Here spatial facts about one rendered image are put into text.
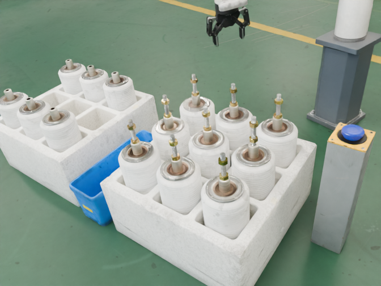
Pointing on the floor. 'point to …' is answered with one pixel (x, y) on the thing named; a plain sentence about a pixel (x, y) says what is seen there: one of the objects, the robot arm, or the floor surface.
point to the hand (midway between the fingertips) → (229, 40)
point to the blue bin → (94, 181)
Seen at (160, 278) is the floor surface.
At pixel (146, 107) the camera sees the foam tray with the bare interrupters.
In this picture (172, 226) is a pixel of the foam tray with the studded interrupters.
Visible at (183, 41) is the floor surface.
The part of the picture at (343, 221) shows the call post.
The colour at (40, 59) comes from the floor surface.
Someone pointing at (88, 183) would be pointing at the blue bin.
